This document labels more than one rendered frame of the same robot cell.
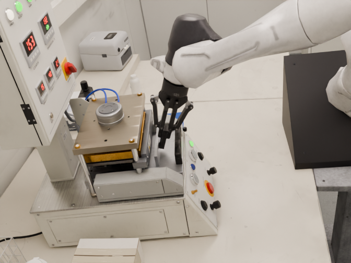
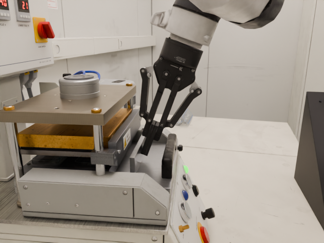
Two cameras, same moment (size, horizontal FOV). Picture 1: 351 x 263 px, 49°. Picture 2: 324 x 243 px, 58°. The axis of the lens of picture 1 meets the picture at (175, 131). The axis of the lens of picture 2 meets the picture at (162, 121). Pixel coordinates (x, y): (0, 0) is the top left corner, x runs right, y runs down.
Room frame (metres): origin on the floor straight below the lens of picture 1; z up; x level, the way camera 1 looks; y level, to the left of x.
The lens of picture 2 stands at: (0.40, 0.01, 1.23)
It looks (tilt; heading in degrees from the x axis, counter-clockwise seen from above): 17 degrees down; 0
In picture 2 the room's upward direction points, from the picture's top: straight up
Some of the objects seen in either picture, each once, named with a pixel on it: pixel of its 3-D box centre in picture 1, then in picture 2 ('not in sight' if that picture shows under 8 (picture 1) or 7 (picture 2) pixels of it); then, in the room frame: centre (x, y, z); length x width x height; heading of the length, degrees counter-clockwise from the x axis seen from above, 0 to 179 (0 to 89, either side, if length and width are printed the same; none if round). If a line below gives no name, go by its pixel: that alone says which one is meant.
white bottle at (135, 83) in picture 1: (136, 88); not in sight; (1.70, 0.15, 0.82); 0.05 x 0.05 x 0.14
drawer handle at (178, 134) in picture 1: (178, 144); (169, 153); (0.96, 0.00, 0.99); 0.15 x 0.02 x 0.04; 174
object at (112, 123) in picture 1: (104, 123); (70, 104); (1.01, 0.21, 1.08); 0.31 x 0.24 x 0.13; 174
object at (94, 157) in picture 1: (115, 129); (84, 114); (0.99, 0.18, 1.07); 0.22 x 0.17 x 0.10; 174
